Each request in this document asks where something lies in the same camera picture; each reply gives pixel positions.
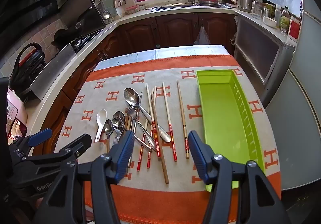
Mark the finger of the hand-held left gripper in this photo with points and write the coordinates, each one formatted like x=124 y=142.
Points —
x=75 y=145
x=40 y=136

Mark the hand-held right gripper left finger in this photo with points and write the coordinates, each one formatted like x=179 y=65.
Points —
x=124 y=156

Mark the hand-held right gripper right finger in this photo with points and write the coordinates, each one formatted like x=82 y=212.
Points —
x=198 y=156

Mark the red-banded bamboo chopstick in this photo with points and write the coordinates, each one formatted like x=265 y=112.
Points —
x=149 y=153
x=140 y=151
x=156 y=138
x=172 y=141

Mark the dark-patterned bamboo chopstick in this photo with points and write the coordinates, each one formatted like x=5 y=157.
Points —
x=185 y=133

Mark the small steel spoon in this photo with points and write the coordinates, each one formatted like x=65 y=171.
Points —
x=108 y=127

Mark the brown wooden chopstick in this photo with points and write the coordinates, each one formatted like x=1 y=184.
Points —
x=128 y=123
x=159 y=138

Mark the white ceramic spoon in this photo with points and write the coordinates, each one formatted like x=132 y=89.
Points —
x=101 y=116

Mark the steel fork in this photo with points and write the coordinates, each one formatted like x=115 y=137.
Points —
x=131 y=113

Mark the green plastic utensil tray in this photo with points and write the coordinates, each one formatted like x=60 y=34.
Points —
x=225 y=113

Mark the large steel spoon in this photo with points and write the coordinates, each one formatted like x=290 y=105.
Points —
x=131 y=97

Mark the red-rimmed small screen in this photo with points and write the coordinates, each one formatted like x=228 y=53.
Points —
x=16 y=129

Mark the pink appliance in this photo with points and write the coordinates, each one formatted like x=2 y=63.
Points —
x=16 y=111

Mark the orange beige printed blanket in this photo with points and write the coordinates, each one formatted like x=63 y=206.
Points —
x=160 y=196

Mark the stainless steel stove guard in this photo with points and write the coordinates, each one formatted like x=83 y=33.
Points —
x=50 y=70

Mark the black wok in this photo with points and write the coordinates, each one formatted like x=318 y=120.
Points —
x=64 y=37

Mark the black gas stove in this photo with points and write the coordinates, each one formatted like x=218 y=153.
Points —
x=85 y=39

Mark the grey refrigerator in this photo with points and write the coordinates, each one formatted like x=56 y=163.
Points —
x=301 y=113

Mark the white plastic bag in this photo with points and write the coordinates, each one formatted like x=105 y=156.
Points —
x=202 y=37

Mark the brown wooden base cabinets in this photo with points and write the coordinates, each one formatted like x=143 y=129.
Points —
x=170 y=28

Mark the small steel teapot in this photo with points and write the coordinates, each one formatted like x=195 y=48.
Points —
x=105 y=15

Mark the stainless steel backsplash panel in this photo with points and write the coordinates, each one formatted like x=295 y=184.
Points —
x=85 y=8

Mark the white kitchen countertop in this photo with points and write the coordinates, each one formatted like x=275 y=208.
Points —
x=140 y=16

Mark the pink patterned bowl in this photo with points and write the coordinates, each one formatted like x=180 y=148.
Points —
x=131 y=9

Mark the steel sink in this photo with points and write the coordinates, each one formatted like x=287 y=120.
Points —
x=175 y=7

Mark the white bowl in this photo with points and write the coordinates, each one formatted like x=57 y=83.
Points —
x=269 y=22

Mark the red canister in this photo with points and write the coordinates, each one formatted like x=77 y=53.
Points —
x=294 y=29

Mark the clear glass jar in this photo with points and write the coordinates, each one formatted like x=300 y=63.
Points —
x=257 y=8

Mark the clear bottle green label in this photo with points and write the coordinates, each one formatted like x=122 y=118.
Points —
x=284 y=21

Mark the white plastic bottle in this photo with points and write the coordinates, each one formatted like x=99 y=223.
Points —
x=277 y=15

